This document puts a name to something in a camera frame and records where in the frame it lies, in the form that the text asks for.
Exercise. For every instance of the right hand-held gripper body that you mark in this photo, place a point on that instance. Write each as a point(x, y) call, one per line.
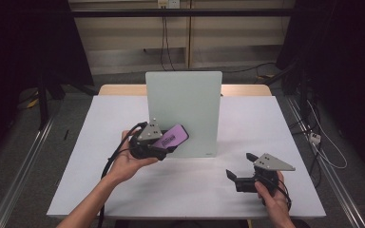
point(267, 177)

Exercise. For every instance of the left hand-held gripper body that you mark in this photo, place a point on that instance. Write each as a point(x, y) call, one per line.
point(149, 133)

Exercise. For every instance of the purple whiteboard eraser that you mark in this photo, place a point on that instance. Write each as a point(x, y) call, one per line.
point(174, 136)

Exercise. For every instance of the white whiteboard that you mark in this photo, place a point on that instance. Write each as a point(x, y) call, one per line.
point(183, 101)

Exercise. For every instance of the person's right hand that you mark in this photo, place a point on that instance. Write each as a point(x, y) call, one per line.
point(274, 202)

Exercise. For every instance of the person's left hand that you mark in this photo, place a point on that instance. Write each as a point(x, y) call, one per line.
point(126, 167)

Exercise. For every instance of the white table cover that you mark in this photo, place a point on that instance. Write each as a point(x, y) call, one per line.
point(250, 120)

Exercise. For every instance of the white power strip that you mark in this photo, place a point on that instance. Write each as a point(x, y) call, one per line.
point(315, 138)

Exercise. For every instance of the black metal stand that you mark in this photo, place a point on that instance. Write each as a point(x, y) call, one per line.
point(302, 91)

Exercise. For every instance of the small black stick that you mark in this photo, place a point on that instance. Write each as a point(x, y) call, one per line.
point(66, 135)

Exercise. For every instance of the yellow floor tape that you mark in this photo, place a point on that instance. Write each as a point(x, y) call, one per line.
point(32, 103)

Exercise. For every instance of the black horizontal metal bar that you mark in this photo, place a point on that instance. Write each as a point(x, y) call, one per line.
point(183, 12)

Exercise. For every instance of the black curtain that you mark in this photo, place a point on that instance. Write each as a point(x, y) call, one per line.
point(19, 47)
point(345, 63)

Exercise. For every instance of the aluminium floor rail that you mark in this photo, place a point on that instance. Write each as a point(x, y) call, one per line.
point(22, 171)
point(332, 177)

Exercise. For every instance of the white wall outlet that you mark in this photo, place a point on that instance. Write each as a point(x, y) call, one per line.
point(168, 3)

